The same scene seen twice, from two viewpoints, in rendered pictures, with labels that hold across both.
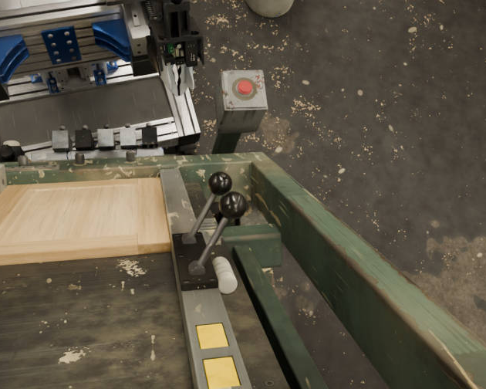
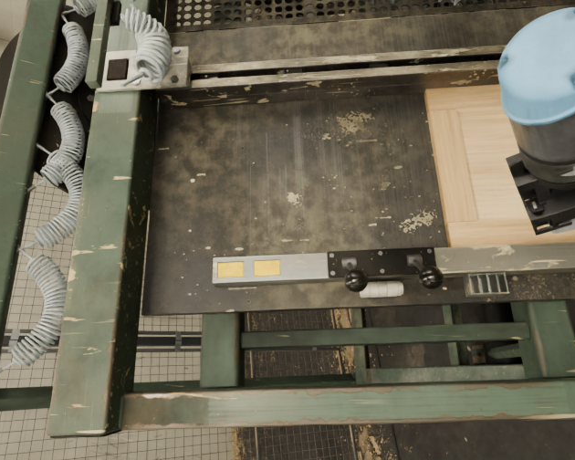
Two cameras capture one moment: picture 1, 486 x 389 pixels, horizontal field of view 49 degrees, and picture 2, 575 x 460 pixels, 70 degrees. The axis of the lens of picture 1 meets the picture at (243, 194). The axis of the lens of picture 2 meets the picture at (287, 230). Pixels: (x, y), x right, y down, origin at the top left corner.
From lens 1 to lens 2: 80 cm
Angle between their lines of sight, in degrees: 81
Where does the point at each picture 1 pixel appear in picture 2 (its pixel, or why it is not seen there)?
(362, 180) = not seen: outside the picture
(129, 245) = (446, 215)
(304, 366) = (301, 338)
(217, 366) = (235, 268)
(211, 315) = (290, 269)
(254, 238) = (536, 345)
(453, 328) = (235, 416)
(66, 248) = (443, 168)
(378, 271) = (329, 403)
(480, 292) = not seen: outside the picture
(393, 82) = not seen: outside the picture
